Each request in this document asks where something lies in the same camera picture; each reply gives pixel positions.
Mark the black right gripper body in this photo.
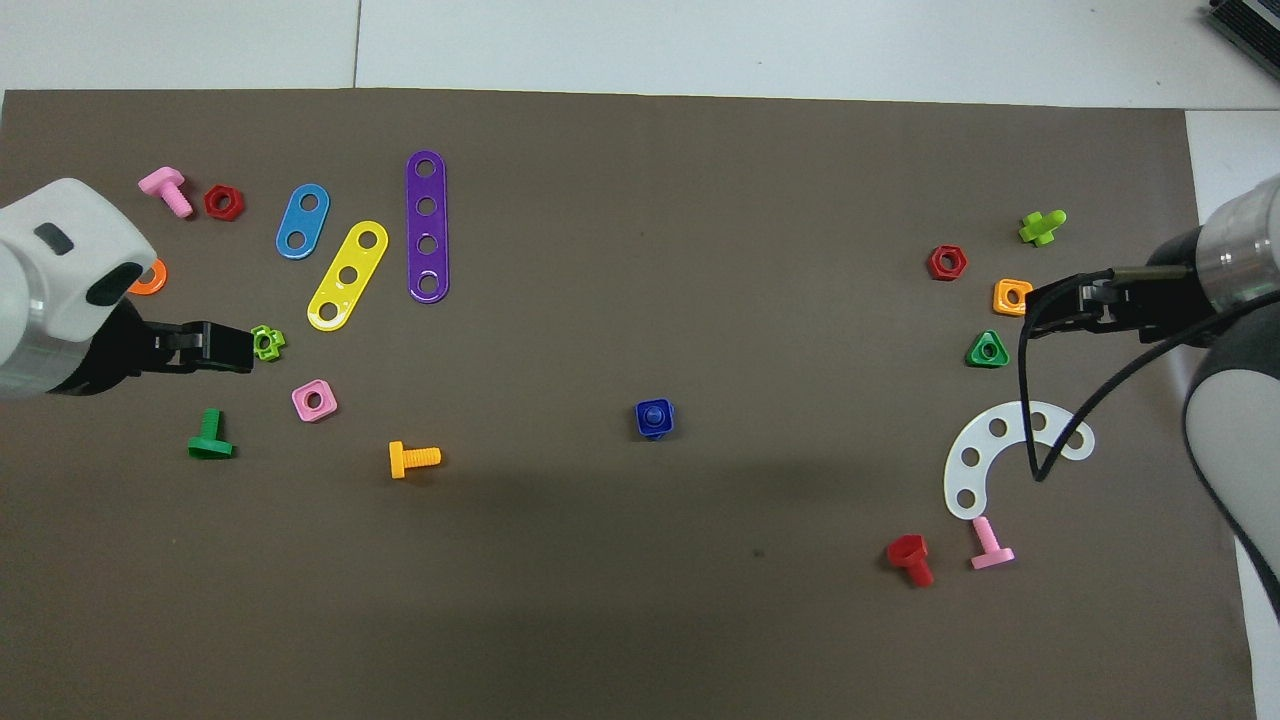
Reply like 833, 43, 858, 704
1088, 228, 1221, 348

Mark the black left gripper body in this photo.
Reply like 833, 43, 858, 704
45, 298, 206, 398

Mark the blue square plastic nut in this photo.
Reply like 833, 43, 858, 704
634, 398, 677, 441

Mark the lime green cross bolt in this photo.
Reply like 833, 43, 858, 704
1018, 209, 1068, 248

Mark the dark green plastic bolt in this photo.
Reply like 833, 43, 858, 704
187, 407, 236, 461

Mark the pink square plastic nut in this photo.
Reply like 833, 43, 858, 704
291, 379, 339, 424

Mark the blue two-hole plastic plate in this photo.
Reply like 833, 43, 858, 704
275, 183, 331, 261

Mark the white curved five-hole plate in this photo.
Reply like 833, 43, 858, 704
943, 400, 1097, 522

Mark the yellow three-hole plastic plate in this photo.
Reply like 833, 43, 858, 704
306, 220, 390, 333

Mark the pink plastic bolt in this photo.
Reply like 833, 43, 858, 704
138, 166, 194, 219
970, 516, 1016, 572

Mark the orange plastic bolt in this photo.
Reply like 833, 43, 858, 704
389, 440, 442, 480

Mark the purple four-hole plastic plate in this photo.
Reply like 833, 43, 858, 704
405, 150, 451, 304

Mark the red plastic bolt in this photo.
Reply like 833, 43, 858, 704
886, 534, 936, 589

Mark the dark grey ribbed device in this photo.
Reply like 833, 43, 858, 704
1203, 0, 1280, 56

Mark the brown table mat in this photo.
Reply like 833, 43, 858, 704
0, 88, 1259, 720

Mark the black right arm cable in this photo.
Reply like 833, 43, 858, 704
1017, 285, 1280, 484

